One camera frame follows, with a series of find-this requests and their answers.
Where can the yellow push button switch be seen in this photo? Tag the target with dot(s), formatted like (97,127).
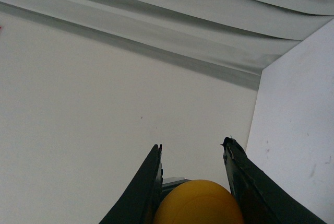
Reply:
(199,201)

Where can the white pleated curtain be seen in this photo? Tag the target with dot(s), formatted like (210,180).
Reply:
(233,40)

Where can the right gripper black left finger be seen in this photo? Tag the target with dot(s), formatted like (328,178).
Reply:
(141,198)

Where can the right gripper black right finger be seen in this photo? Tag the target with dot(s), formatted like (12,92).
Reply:
(260,199)

